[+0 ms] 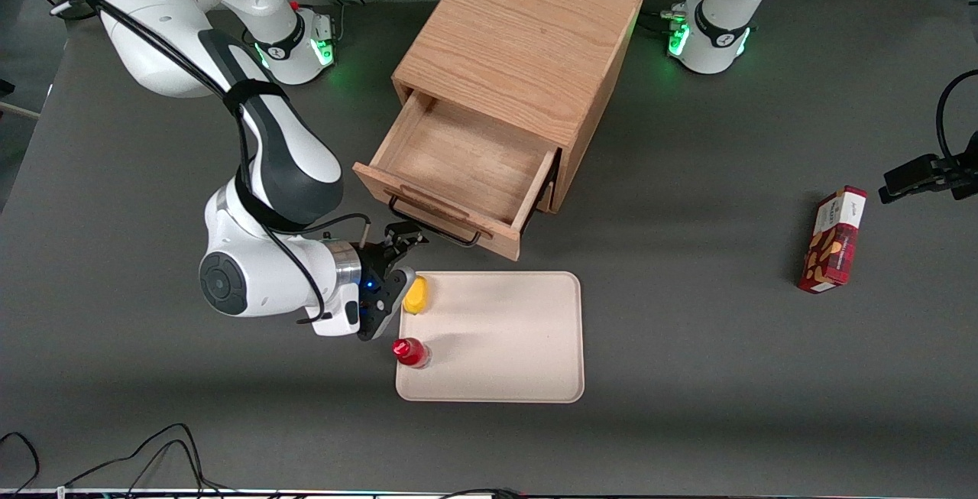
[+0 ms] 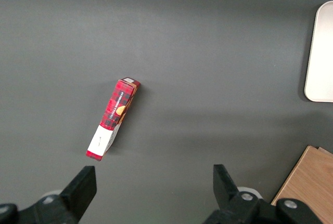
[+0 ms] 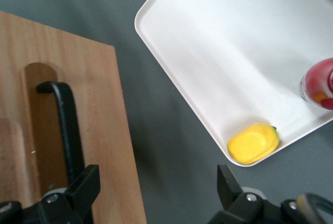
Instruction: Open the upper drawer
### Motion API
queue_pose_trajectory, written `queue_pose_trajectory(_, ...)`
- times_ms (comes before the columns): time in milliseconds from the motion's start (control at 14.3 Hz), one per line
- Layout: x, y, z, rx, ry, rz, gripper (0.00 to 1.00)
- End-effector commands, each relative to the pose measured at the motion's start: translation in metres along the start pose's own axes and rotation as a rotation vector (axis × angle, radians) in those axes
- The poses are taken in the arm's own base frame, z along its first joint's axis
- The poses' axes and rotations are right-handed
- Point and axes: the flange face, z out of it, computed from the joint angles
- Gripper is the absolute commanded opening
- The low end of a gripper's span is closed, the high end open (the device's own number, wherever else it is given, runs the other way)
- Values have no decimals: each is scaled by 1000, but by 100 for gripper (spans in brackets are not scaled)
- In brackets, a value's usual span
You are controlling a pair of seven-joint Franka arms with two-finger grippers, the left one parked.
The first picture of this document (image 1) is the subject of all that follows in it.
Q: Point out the red plaid cookie box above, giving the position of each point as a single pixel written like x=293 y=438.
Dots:
x=834 y=243

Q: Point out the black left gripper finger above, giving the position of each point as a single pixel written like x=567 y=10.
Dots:
x=966 y=187
x=913 y=174

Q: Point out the small red bottle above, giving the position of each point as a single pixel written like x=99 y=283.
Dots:
x=409 y=351

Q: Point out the wooden drawer cabinet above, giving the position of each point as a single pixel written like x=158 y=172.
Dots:
x=519 y=40

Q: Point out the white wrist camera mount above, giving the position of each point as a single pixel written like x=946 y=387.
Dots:
x=336 y=312

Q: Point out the wooden drawer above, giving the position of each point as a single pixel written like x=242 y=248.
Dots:
x=458 y=155

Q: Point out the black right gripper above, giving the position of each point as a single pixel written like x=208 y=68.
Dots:
x=374 y=263

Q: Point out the small yellow object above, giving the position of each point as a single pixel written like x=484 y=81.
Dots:
x=416 y=296

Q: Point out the beige plastic tray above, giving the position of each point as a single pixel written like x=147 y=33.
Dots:
x=504 y=338

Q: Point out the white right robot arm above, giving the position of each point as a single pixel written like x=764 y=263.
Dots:
x=283 y=155

